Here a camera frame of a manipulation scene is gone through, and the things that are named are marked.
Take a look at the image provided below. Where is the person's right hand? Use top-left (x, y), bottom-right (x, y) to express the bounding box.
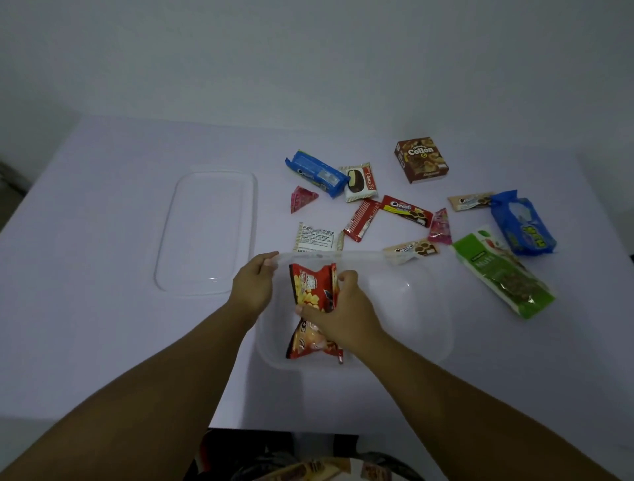
top-left (295, 270), bottom-right (385, 355)

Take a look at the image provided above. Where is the person's left hand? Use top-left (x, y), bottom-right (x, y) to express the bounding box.
top-left (228, 251), bottom-right (280, 318)

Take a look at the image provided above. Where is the red snack packet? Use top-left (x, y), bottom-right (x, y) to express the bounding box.
top-left (289, 262), bottom-right (340, 314)
top-left (286, 319), bottom-right (344, 365)

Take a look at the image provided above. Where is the clear plastic container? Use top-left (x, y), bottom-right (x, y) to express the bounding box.
top-left (255, 250), bottom-right (455, 373)

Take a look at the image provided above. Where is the person's left forearm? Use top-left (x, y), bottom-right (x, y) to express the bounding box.
top-left (0, 299), bottom-right (259, 481)

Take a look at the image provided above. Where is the person's right forearm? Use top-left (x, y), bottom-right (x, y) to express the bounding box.
top-left (347, 329), bottom-right (621, 481)

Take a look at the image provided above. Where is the white printed snack packet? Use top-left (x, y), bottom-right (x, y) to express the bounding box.
top-left (292, 222), bottom-right (345, 254)

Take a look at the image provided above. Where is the clear plastic lid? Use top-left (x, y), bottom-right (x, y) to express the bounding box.
top-left (154, 169), bottom-right (259, 297)

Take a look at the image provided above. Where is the pink triangular packet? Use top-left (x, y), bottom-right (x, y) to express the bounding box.
top-left (428, 207), bottom-right (453, 246)
top-left (290, 185), bottom-right (320, 215)

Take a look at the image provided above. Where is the red wafer packet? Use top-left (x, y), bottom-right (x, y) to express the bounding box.
top-left (343, 198), bottom-right (382, 243)

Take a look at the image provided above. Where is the blue cookie packet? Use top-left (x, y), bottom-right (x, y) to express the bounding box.
top-left (285, 150), bottom-right (349, 199)

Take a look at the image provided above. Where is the beige cookie packet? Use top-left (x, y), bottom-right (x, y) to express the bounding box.
top-left (447, 192), bottom-right (496, 213)
top-left (382, 238), bottom-right (440, 264)

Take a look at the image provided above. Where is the white chocolate pie packet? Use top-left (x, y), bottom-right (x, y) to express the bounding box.
top-left (339, 162), bottom-right (379, 203)

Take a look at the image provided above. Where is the red cookie packet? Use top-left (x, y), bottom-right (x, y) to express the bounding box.
top-left (380, 195), bottom-right (434, 228)

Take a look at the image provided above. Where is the person's patterned clothing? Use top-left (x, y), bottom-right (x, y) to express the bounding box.
top-left (184, 428), bottom-right (424, 481)

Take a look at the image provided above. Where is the brown snack box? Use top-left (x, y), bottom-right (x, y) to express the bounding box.
top-left (394, 137), bottom-right (450, 184)

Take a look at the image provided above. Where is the green nut packet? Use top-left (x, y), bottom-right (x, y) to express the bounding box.
top-left (451, 226), bottom-right (556, 320)

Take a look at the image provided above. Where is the large blue snack bag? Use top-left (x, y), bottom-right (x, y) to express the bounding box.
top-left (490, 190), bottom-right (557, 257)

